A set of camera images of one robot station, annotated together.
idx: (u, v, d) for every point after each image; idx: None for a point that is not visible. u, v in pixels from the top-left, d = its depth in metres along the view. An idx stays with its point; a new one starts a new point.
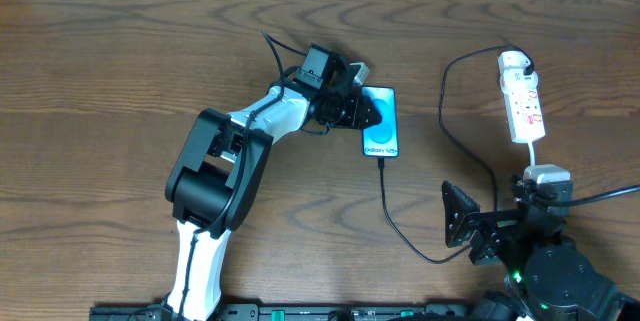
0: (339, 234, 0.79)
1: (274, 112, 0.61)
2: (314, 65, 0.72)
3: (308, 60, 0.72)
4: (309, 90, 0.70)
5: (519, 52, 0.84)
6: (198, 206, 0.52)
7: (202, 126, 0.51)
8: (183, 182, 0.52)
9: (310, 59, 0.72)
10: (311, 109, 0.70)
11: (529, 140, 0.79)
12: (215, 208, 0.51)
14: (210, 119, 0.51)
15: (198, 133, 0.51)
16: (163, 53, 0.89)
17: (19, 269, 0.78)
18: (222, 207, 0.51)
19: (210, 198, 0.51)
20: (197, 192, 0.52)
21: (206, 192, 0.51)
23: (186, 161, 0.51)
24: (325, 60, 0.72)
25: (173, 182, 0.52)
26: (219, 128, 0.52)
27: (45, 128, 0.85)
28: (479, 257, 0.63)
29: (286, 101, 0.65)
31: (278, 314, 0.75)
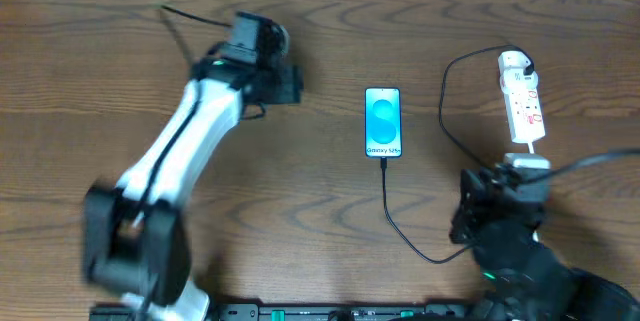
0: (339, 235, 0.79)
1: (185, 137, 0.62)
2: (244, 39, 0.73)
3: (235, 34, 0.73)
4: (242, 67, 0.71)
5: (519, 52, 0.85)
6: (118, 287, 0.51)
7: (92, 207, 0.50)
8: (97, 271, 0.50)
9: (238, 33, 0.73)
10: (247, 89, 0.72)
11: (528, 140, 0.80)
12: (133, 287, 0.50)
14: (97, 199, 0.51)
15: (93, 218, 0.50)
16: (164, 53, 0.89)
17: (18, 269, 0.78)
18: (140, 286, 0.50)
19: (139, 271, 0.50)
20: (112, 274, 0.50)
21: (122, 274, 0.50)
23: (94, 251, 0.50)
24: (254, 32, 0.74)
25: (88, 271, 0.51)
26: (111, 211, 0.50)
27: (46, 128, 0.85)
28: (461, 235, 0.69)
29: (206, 104, 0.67)
31: (278, 315, 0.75)
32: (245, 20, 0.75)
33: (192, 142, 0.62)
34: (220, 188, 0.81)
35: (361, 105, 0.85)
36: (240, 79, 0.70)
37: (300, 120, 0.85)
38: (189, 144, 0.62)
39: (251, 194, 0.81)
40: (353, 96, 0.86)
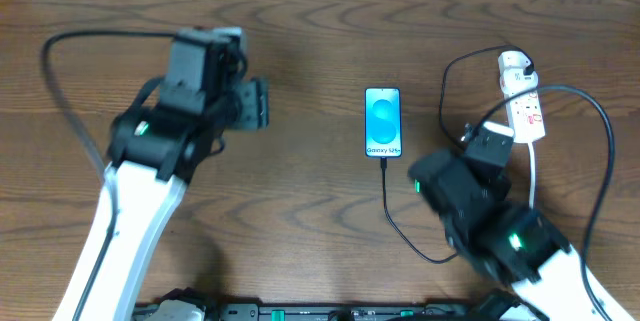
0: (339, 234, 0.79)
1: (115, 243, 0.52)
2: (185, 75, 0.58)
3: (176, 68, 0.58)
4: (187, 119, 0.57)
5: (519, 52, 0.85)
6: None
7: None
8: None
9: (179, 66, 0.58)
10: (188, 151, 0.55)
11: (528, 140, 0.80)
12: None
14: None
15: None
16: (164, 53, 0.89)
17: (18, 269, 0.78)
18: None
19: None
20: None
21: None
23: None
24: (200, 63, 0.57)
25: None
26: None
27: (46, 128, 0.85)
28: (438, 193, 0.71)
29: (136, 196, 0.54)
31: (278, 314, 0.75)
32: (182, 48, 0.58)
33: (127, 251, 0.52)
34: (220, 188, 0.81)
35: (361, 105, 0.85)
36: (180, 142, 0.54)
37: (300, 120, 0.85)
38: (125, 259, 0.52)
39: (250, 194, 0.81)
40: (353, 96, 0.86)
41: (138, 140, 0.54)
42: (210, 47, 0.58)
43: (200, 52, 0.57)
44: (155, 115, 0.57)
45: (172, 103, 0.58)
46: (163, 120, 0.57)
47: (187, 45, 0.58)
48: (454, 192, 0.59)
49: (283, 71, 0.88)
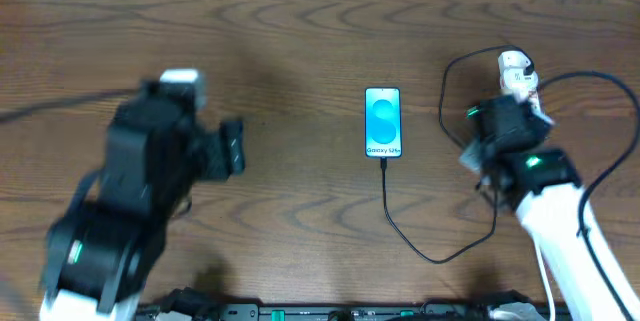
0: (339, 234, 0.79)
1: None
2: (126, 170, 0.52)
3: (113, 165, 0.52)
4: (130, 225, 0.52)
5: (519, 52, 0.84)
6: None
7: None
8: None
9: (116, 163, 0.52)
10: (132, 265, 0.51)
11: None
12: None
14: None
15: None
16: (164, 53, 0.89)
17: (18, 269, 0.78)
18: None
19: None
20: None
21: None
23: None
24: (136, 156, 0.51)
25: None
26: None
27: (46, 128, 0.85)
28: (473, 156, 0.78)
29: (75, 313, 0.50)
31: (278, 315, 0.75)
32: (117, 141, 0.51)
33: None
34: (220, 188, 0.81)
35: (361, 105, 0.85)
36: (120, 259, 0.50)
37: (301, 120, 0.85)
38: None
39: (250, 194, 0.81)
40: (353, 96, 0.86)
41: (77, 261, 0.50)
42: (150, 137, 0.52)
43: (139, 148, 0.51)
44: (97, 219, 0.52)
45: (114, 199, 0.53)
46: (102, 228, 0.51)
47: (124, 137, 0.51)
48: (503, 123, 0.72)
49: (283, 71, 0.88)
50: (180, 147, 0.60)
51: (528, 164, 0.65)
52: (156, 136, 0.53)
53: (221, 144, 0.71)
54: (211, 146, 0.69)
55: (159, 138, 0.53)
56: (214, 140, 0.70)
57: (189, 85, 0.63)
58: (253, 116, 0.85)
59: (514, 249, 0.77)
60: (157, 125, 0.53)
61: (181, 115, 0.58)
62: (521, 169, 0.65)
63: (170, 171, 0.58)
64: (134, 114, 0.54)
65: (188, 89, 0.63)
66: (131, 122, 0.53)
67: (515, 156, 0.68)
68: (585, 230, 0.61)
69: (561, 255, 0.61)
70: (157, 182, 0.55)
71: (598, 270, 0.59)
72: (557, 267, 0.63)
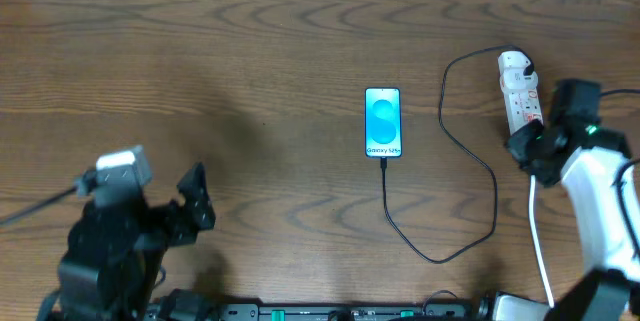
0: (339, 234, 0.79)
1: None
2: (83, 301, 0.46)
3: (68, 292, 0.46)
4: None
5: (518, 53, 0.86)
6: None
7: None
8: None
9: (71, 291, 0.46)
10: None
11: None
12: None
14: None
15: None
16: (164, 53, 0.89)
17: (18, 269, 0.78)
18: None
19: None
20: None
21: None
23: None
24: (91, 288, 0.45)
25: None
26: None
27: (45, 129, 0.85)
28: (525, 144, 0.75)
29: None
31: (278, 314, 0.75)
32: (73, 277, 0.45)
33: None
34: (220, 188, 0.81)
35: (361, 105, 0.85)
36: None
37: (301, 120, 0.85)
38: None
39: (251, 194, 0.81)
40: (353, 96, 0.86)
41: None
42: (107, 266, 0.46)
43: (96, 283, 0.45)
44: None
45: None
46: None
47: (79, 272, 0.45)
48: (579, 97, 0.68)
49: (283, 71, 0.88)
50: (140, 259, 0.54)
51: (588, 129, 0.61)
52: (113, 262, 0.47)
53: (177, 209, 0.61)
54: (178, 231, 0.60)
55: (111, 263, 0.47)
56: (172, 210, 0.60)
57: (126, 166, 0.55)
58: (253, 116, 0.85)
59: (513, 249, 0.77)
60: (114, 250, 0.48)
61: (138, 225, 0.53)
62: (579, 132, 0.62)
63: (134, 285, 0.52)
64: (88, 234, 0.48)
65: (128, 174, 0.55)
66: (85, 250, 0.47)
67: (583, 125, 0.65)
68: (623, 180, 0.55)
69: (590, 193, 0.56)
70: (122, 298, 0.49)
71: (623, 216, 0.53)
72: (589, 213, 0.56)
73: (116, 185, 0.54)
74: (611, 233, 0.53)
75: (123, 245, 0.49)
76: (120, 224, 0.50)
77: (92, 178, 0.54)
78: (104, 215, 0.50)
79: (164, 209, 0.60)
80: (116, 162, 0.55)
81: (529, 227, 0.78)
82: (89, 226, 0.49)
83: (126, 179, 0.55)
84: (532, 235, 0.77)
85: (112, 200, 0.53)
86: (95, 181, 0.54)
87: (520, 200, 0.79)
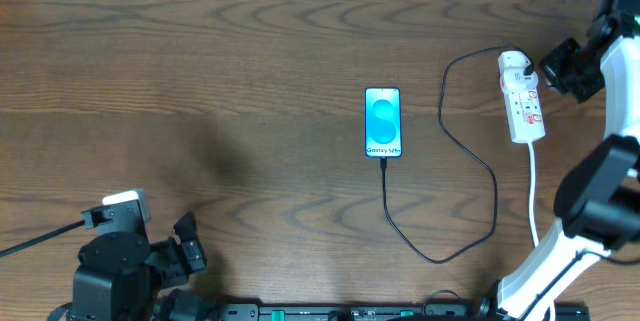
0: (339, 235, 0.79)
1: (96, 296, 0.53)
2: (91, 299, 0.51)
3: (79, 291, 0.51)
4: None
5: (518, 52, 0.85)
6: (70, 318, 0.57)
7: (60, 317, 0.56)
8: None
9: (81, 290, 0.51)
10: None
11: (529, 140, 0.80)
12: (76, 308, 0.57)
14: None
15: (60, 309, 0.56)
16: (164, 53, 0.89)
17: (18, 269, 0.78)
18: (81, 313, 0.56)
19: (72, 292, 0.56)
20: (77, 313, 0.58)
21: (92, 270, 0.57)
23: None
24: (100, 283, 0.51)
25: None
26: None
27: (45, 128, 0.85)
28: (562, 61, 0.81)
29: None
31: (278, 314, 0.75)
32: (88, 281, 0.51)
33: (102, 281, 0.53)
34: (220, 188, 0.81)
35: (361, 105, 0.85)
36: None
37: (301, 120, 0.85)
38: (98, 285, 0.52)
39: (251, 194, 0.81)
40: (353, 96, 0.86)
41: None
42: (120, 274, 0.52)
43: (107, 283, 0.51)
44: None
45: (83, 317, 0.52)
46: None
47: (97, 279, 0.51)
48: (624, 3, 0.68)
49: (283, 71, 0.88)
50: (150, 277, 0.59)
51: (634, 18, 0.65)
52: (128, 271, 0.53)
53: (176, 246, 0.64)
54: (172, 271, 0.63)
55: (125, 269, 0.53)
56: (169, 244, 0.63)
57: (132, 202, 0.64)
58: (253, 116, 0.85)
59: (513, 249, 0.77)
60: (127, 259, 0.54)
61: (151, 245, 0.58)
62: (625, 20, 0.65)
63: (144, 299, 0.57)
64: (103, 247, 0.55)
65: (133, 210, 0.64)
66: (98, 263, 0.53)
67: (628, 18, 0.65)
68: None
69: (622, 80, 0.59)
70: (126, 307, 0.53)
71: None
72: (618, 88, 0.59)
73: (121, 219, 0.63)
74: (632, 109, 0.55)
75: (137, 258, 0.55)
76: (133, 241, 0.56)
77: (99, 212, 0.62)
78: (119, 234, 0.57)
79: (165, 243, 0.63)
80: (118, 200, 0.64)
81: (529, 227, 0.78)
82: (107, 238, 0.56)
83: (130, 214, 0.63)
84: (532, 236, 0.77)
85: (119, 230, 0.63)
86: (101, 215, 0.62)
87: (520, 200, 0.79)
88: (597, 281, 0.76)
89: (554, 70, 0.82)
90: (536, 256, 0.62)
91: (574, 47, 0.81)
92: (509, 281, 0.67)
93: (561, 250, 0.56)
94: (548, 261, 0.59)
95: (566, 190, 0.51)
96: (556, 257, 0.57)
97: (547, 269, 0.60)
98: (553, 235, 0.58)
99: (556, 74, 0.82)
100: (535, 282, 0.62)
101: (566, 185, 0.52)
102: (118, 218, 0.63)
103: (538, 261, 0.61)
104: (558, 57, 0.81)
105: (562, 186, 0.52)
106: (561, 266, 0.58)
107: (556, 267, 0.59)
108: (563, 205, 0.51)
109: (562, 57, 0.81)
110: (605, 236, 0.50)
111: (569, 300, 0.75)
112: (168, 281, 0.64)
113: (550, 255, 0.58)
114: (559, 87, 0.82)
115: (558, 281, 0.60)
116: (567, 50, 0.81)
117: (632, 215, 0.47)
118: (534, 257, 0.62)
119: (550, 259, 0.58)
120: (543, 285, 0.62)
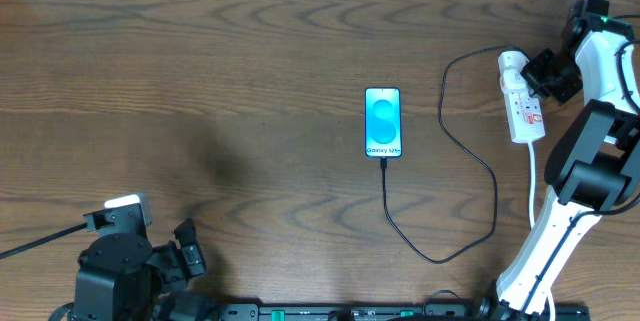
0: (339, 234, 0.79)
1: None
2: (92, 297, 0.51)
3: (81, 289, 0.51)
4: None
5: (518, 52, 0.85)
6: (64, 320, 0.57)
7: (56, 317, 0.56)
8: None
9: (83, 287, 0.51)
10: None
11: (529, 140, 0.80)
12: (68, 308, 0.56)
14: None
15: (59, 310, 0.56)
16: (164, 53, 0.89)
17: (18, 269, 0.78)
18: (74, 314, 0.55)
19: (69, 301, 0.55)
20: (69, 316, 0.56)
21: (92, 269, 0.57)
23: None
24: (102, 280, 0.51)
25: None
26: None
27: (45, 128, 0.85)
28: (539, 66, 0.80)
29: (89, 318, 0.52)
31: (278, 314, 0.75)
32: (90, 280, 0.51)
33: None
34: (220, 188, 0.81)
35: (361, 105, 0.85)
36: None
37: (301, 120, 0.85)
38: None
39: (250, 193, 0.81)
40: (353, 96, 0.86)
41: None
42: (122, 273, 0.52)
43: (109, 281, 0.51)
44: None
45: (84, 311, 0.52)
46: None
47: (99, 278, 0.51)
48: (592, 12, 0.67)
49: (283, 71, 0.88)
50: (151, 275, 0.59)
51: (602, 18, 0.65)
52: (130, 271, 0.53)
53: (176, 250, 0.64)
54: (171, 275, 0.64)
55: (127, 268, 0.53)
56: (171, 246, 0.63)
57: (134, 207, 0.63)
58: (253, 116, 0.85)
59: (513, 249, 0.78)
60: (128, 258, 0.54)
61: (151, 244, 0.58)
62: (597, 22, 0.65)
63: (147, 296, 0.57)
64: (105, 248, 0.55)
65: (135, 213, 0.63)
66: (100, 263, 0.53)
67: (600, 21, 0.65)
68: (624, 50, 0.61)
69: (596, 61, 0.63)
70: (129, 304, 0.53)
71: (618, 72, 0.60)
72: (590, 75, 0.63)
73: (122, 222, 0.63)
74: (605, 84, 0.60)
75: (139, 258, 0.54)
76: (134, 241, 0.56)
77: (101, 216, 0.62)
78: (120, 236, 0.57)
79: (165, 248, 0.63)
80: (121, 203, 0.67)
81: (529, 227, 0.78)
82: (109, 239, 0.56)
83: (131, 218, 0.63)
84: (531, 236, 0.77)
85: (120, 231, 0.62)
86: (103, 219, 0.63)
87: (520, 200, 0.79)
88: (598, 281, 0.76)
89: (535, 76, 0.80)
90: (532, 237, 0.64)
91: (552, 55, 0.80)
92: (506, 273, 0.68)
93: (557, 219, 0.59)
94: (545, 235, 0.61)
95: (554, 161, 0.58)
96: (552, 227, 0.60)
97: (544, 244, 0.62)
98: (546, 210, 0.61)
99: (537, 80, 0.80)
100: (534, 260, 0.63)
101: (554, 155, 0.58)
102: (118, 216, 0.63)
103: (535, 238, 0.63)
104: (538, 64, 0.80)
105: (551, 158, 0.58)
106: (557, 238, 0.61)
107: (553, 240, 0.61)
108: (553, 171, 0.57)
109: (541, 64, 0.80)
110: (591, 199, 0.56)
111: (568, 300, 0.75)
112: (168, 286, 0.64)
113: (546, 228, 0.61)
114: (542, 94, 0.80)
115: (555, 257, 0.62)
116: (545, 58, 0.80)
117: (610, 175, 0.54)
118: (530, 240, 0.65)
119: (546, 231, 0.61)
120: (541, 263, 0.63)
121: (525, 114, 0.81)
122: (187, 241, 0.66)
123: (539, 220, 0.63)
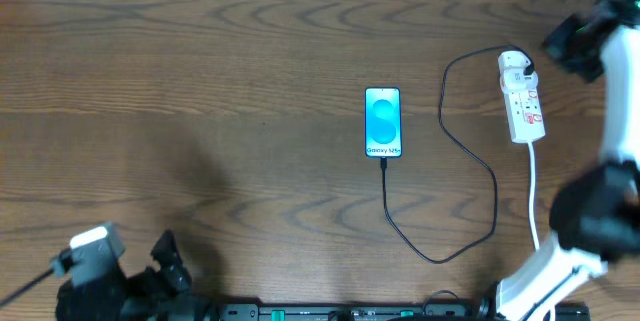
0: (339, 235, 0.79)
1: None
2: None
3: None
4: None
5: (519, 52, 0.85)
6: None
7: None
8: None
9: None
10: None
11: (529, 140, 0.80)
12: None
14: None
15: None
16: (164, 53, 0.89)
17: (18, 269, 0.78)
18: None
19: None
20: None
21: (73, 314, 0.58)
23: None
24: None
25: None
26: None
27: (45, 128, 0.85)
28: None
29: None
31: (278, 314, 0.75)
32: None
33: None
34: (220, 188, 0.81)
35: (361, 105, 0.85)
36: None
37: (301, 120, 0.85)
38: None
39: (251, 193, 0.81)
40: (353, 96, 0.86)
41: None
42: None
43: None
44: None
45: None
46: None
47: None
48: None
49: (283, 71, 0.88)
50: None
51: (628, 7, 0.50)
52: None
53: (155, 274, 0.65)
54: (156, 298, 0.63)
55: None
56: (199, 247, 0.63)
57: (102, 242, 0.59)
58: (253, 116, 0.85)
59: (514, 249, 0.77)
60: (100, 315, 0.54)
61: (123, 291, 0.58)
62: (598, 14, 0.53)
63: None
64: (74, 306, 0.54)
65: (103, 248, 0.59)
66: None
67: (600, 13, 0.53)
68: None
69: None
70: None
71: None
72: None
73: (91, 261, 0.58)
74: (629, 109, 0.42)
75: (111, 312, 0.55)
76: (104, 294, 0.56)
77: (67, 258, 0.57)
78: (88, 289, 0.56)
79: (144, 275, 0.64)
80: (87, 240, 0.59)
81: (529, 227, 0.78)
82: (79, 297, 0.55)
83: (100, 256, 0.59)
84: (531, 236, 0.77)
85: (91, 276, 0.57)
86: (69, 261, 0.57)
87: (520, 200, 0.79)
88: (598, 281, 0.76)
89: None
90: (532, 264, 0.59)
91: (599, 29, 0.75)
92: (508, 284, 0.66)
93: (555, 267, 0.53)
94: (542, 275, 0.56)
95: (561, 201, 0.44)
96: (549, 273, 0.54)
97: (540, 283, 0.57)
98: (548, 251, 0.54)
99: None
100: (531, 292, 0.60)
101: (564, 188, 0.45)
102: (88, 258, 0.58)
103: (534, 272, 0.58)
104: None
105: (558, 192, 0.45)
106: (553, 281, 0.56)
107: (549, 282, 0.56)
108: (563, 216, 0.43)
109: None
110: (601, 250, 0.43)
111: (569, 300, 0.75)
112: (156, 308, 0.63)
113: (543, 270, 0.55)
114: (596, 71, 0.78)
115: (553, 293, 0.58)
116: None
117: (634, 227, 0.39)
118: (530, 267, 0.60)
119: (544, 272, 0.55)
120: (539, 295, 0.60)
121: (525, 114, 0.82)
122: (165, 260, 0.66)
123: (542, 251, 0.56)
